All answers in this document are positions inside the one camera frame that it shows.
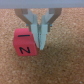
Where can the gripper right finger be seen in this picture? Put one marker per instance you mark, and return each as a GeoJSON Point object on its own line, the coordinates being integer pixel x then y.
{"type": "Point", "coordinates": [46, 23]}

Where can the pink block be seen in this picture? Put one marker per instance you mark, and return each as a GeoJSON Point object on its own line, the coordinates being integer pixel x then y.
{"type": "Point", "coordinates": [25, 43]}

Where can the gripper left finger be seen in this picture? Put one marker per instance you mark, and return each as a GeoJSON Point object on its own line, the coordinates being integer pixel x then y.
{"type": "Point", "coordinates": [33, 20]}

